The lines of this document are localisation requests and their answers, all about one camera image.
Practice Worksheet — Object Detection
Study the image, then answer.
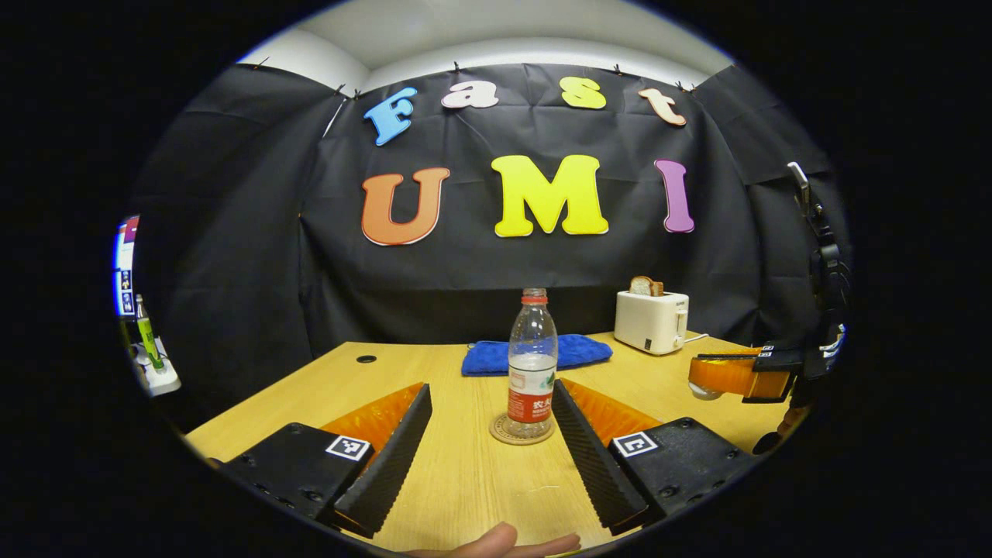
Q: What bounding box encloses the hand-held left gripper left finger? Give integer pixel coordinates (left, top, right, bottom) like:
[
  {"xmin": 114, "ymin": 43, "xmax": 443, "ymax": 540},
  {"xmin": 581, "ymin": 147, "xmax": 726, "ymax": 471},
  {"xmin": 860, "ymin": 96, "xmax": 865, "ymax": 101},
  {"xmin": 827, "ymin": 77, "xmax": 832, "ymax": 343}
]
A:
[{"xmin": 213, "ymin": 382, "xmax": 433, "ymax": 539}]

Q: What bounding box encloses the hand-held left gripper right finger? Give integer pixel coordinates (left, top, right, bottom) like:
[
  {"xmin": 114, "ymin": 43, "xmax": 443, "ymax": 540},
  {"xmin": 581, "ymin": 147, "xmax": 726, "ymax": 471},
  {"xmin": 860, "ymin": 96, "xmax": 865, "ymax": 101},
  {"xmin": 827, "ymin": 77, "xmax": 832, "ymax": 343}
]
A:
[{"xmin": 552, "ymin": 378, "xmax": 764, "ymax": 537}]

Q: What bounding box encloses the round beige coaster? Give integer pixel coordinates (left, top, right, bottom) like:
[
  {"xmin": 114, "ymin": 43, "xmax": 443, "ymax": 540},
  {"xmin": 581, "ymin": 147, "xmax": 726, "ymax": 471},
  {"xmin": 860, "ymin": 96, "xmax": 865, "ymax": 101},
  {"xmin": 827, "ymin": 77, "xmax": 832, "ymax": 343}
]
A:
[{"xmin": 489, "ymin": 413, "xmax": 556, "ymax": 446}]

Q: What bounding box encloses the clear plastic water bottle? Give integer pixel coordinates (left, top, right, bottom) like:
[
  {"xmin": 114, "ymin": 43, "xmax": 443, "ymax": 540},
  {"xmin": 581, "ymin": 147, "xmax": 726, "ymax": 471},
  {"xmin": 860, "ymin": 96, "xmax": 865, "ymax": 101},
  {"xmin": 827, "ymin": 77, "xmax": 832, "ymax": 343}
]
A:
[{"xmin": 508, "ymin": 288, "xmax": 559, "ymax": 439}]

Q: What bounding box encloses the green drink bottle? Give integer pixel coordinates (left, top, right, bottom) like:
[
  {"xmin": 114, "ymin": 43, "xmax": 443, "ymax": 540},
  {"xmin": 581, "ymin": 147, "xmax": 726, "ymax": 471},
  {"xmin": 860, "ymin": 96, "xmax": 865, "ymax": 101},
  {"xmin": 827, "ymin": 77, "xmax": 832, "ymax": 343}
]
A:
[{"xmin": 134, "ymin": 294, "xmax": 166, "ymax": 371}]

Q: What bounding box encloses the white toaster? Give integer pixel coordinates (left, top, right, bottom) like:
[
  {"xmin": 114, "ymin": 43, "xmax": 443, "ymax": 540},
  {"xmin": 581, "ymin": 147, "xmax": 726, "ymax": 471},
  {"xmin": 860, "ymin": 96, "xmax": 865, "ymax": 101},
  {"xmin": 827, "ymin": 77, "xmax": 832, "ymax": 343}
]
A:
[{"xmin": 615, "ymin": 290, "xmax": 691, "ymax": 357}]

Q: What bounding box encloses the blue folded cloth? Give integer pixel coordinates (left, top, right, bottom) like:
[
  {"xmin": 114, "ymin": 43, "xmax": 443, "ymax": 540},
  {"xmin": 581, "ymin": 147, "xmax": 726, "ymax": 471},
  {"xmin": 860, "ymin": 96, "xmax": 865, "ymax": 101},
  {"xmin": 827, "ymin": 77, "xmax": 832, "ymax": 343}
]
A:
[{"xmin": 462, "ymin": 334, "xmax": 614, "ymax": 378}]

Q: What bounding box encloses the black backdrop cloth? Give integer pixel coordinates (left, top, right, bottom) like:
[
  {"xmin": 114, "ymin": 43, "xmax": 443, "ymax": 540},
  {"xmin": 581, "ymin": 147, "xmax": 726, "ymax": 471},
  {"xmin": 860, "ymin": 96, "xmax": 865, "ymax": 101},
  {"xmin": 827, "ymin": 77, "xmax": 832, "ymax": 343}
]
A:
[{"xmin": 132, "ymin": 62, "xmax": 853, "ymax": 423}]

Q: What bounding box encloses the white side desk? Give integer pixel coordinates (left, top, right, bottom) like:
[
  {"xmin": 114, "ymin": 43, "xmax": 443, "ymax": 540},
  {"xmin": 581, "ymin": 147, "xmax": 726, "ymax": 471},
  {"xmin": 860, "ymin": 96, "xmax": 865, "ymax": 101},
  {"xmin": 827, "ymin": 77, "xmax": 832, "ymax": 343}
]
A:
[{"xmin": 128, "ymin": 341, "xmax": 182, "ymax": 398}]

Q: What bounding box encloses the computer monitor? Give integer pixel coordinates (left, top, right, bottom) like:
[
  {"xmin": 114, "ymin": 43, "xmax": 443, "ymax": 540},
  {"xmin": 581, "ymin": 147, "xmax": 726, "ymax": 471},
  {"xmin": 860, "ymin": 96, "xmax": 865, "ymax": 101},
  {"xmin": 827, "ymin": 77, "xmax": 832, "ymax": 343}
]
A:
[{"xmin": 114, "ymin": 216, "xmax": 141, "ymax": 319}]

